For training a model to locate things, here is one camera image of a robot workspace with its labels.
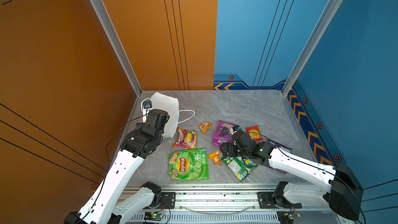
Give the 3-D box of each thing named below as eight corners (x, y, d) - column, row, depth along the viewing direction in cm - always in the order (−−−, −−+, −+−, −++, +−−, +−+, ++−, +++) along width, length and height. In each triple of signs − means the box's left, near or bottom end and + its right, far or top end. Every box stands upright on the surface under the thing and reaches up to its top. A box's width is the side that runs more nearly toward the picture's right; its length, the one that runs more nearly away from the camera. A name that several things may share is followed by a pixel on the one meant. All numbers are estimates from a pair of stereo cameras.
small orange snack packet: (204, 134, 98) (204, 132, 96) (198, 127, 101) (198, 125, 99) (213, 128, 101) (213, 125, 99) (207, 121, 104) (207, 119, 102)
